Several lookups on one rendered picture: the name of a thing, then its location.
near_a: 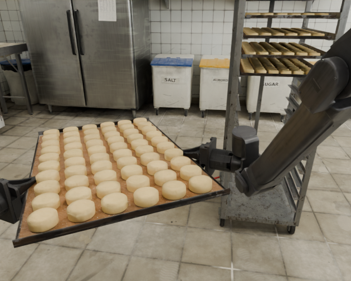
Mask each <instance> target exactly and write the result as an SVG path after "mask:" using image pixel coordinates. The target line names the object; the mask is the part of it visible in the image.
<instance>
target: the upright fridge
mask: <svg viewBox="0 0 351 281"><path fill-rule="evenodd" d="M115 1H116V21H99V7H98V0H17V2H18V6H19V12H20V15H21V20H22V25H23V30H24V33H25V39H26V44H27V48H28V54H29V57H30V62H31V67H32V72H33V77H34V81H35V86H36V91H37V96H38V101H39V105H43V106H45V105H48V109H49V110H50V114H52V113H53V112H52V105H58V106H79V107H90V108H111V109H130V110H132V115H133V119H135V118H136V117H135V115H136V112H135V111H136V110H138V109H139V108H140V107H141V106H142V105H143V104H144V103H145V104H148V103H147V101H148V98H149V97H150V96H151V95H152V71H151V65H150V63H151V55H150V24H149V0H115Z"/></svg>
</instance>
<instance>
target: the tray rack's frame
mask: <svg viewBox="0 0 351 281"><path fill-rule="evenodd" d="M312 2H313V1H306V6H305V12H310V11H311V6H312ZM238 4H239V0H235V4H234V12H233V26H232V40H231V53H230V67H229V75H228V89H227V103H226V117H225V131H224V138H223V149H225V150H226V147H227V135H228V121H229V114H230V101H231V89H232V75H233V63H234V55H235V43H236V30H237V17H238ZM274 4H275V1H270V6H269V13H273V12H274ZM308 23H309V18H303V24H302V27H306V28H307V27H308ZM271 25H272V18H268V19H267V27H268V28H271ZM264 79H265V77H264V76H260V84H259V93H258V98H257V107H256V115H255V124H254V128H255V129H256V135H257V130H258V125H259V117H260V109H261V100H262V92H263V88H264ZM224 173H225V172H224V171H220V181H221V185H222V186H223V180H224ZM221 206H222V196H221ZM218 214H219V215H220V214H221V207H219V208H218ZM294 214H295V213H294V212H291V208H290V205H289V203H288V200H287V197H286V194H285V191H284V188H283V185H282V182H281V185H280V186H278V187H277V188H276V189H274V190H271V191H267V192H264V193H261V194H258V195H254V196H251V197H247V196H246V195H245V194H244V193H241V192H240V191H239V190H238V189H237V187H236V183H235V174H234V173H233V182H232V194H231V206H226V218H225V221H226V219H229V220H240V221H250V222H261V223H267V224H278V225H287V227H288V230H289V227H290V226H293V225H294V221H293V219H294ZM219 222H220V216H219Z"/></svg>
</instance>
